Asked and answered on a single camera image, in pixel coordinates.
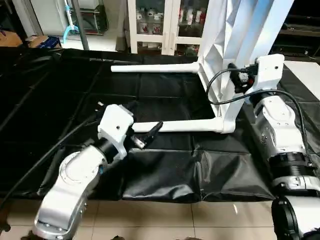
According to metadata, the white flat panel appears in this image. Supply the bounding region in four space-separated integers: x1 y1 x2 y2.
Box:
284 60 320 86

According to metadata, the brown wooden board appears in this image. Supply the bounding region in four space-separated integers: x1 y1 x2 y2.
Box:
0 30 24 48

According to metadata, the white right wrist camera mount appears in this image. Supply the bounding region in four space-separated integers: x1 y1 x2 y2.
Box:
247 54 286 96

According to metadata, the dark equipment rack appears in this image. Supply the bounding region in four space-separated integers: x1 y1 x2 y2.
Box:
82 5 108 36

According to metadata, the white glass door cabinet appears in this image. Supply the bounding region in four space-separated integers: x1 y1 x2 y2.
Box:
127 0 212 56

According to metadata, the grey metal pole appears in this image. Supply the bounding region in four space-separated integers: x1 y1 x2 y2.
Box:
71 0 91 51

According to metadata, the white plastic table leg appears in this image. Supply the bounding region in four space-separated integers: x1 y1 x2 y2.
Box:
110 62 202 75
131 117 236 135

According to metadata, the black work mat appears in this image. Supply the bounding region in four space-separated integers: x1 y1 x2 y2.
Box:
0 47 320 203

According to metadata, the white plastic table top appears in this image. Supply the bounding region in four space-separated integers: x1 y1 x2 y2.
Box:
197 0 296 134

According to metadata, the light blue plastic item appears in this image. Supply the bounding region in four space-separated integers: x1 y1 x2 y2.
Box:
62 0 81 45

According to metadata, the blue flat box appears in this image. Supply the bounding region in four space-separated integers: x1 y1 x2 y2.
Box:
27 35 62 49

